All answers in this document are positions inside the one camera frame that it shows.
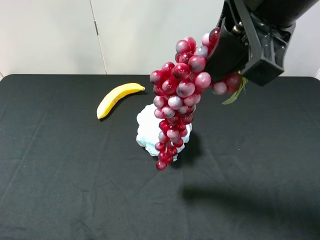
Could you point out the yellow banana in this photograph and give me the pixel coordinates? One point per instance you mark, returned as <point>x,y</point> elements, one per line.
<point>116,94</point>

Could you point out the red plastic grape bunch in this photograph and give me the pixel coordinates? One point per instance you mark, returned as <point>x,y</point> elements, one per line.
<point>178,88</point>

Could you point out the white and blue bath pouf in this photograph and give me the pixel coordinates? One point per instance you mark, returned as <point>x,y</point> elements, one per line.
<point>148,129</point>

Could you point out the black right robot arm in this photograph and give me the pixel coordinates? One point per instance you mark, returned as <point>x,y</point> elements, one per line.
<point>279,13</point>

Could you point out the black tablecloth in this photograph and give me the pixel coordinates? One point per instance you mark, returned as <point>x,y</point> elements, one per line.
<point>250,171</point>

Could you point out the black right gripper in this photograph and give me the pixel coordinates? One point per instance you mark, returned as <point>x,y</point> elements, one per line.
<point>248,44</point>

